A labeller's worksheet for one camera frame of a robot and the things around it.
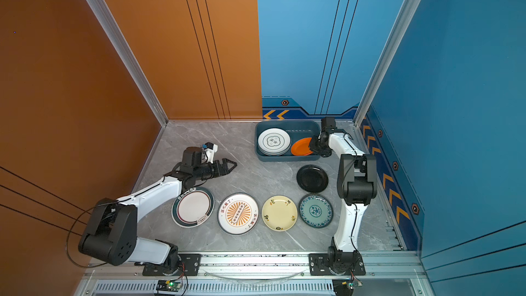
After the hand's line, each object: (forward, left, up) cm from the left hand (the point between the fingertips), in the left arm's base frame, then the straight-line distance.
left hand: (231, 164), depth 88 cm
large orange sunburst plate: (-17, -4, -11) cm, 21 cm away
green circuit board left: (-42, +18, -13) cm, 47 cm away
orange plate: (+17, -33, -9) cm, 38 cm away
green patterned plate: (-15, -37, -11) cm, 41 cm away
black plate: (-1, -37, -9) cm, 38 cm away
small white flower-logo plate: (+19, -19, -8) cm, 28 cm away
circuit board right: (-42, -44, -12) cm, 61 cm away
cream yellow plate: (-17, -21, -11) cm, 29 cm away
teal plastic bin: (+31, -32, -11) cm, 46 cm away
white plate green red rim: (-15, +16, -11) cm, 24 cm away
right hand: (+14, -37, -5) cm, 40 cm away
